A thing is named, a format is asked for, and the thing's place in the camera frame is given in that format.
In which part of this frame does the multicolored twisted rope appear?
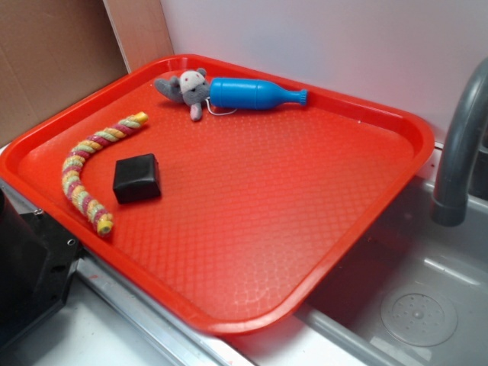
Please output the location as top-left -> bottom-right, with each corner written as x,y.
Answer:
61,111 -> 149,238

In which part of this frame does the grey plush mouse toy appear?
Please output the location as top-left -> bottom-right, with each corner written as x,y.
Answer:
154,68 -> 210,121

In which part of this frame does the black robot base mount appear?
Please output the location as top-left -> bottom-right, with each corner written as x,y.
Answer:
1,193 -> 80,350

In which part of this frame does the grey toy sink basin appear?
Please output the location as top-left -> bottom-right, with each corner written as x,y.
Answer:
224,175 -> 488,366

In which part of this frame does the grey toy faucet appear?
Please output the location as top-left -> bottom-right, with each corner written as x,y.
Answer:
430,59 -> 487,226

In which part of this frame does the black rectangular block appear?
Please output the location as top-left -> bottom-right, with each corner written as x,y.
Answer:
112,153 -> 162,204

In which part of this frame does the brown cardboard panel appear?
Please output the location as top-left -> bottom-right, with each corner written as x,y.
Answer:
1,1 -> 173,146

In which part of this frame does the blue plastic toy bottle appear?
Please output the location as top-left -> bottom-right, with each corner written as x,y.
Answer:
210,78 -> 308,111

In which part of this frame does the red plastic tray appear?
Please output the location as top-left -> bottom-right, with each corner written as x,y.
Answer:
1,55 -> 434,335

